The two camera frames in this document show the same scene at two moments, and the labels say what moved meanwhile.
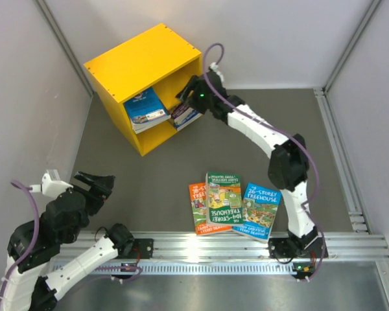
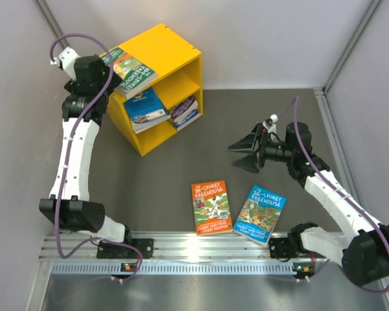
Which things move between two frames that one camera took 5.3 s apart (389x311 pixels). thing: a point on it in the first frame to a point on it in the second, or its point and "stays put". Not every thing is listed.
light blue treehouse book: [260, 208] stays put
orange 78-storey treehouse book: [198, 193] stays put
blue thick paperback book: [146, 108] stays put
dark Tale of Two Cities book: [139, 127] stays put
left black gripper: [102, 187] to [113, 83]
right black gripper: [195, 84] to [253, 162]
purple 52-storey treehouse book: [181, 111] stays put
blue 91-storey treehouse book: [186, 122] stays put
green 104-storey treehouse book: [223, 199] to [135, 75]
